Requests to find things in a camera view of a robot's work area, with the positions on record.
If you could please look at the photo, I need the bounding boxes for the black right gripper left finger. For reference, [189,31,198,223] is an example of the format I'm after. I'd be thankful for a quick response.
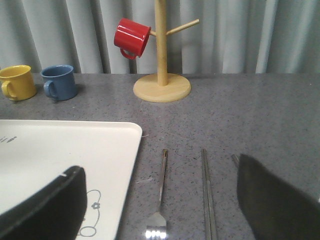
[0,166,87,240]

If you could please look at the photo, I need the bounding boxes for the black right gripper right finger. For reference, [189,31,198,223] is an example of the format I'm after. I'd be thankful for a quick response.
[237,154,320,240]

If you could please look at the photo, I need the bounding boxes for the silver metal chopstick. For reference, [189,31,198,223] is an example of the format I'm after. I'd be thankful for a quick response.
[201,148,218,240]

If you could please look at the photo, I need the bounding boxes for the silver metal fork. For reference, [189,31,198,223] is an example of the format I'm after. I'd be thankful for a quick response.
[145,149,168,240]

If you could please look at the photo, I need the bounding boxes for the beige rabbit serving tray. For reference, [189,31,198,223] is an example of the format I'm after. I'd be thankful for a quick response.
[0,120,143,240]

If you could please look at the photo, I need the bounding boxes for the blue enamel mug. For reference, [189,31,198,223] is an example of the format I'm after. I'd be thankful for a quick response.
[40,64,78,101]

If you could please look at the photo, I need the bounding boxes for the yellow enamel mug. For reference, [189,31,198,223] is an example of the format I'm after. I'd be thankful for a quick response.
[0,65,37,101]

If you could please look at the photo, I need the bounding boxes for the wooden mug tree stand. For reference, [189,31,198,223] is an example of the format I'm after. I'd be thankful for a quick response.
[133,0,200,103]

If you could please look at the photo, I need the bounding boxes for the grey pleated curtain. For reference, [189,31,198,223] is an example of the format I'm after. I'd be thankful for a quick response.
[0,0,320,74]

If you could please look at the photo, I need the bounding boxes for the red enamel mug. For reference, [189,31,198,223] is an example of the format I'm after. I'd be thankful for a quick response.
[113,18,151,60]

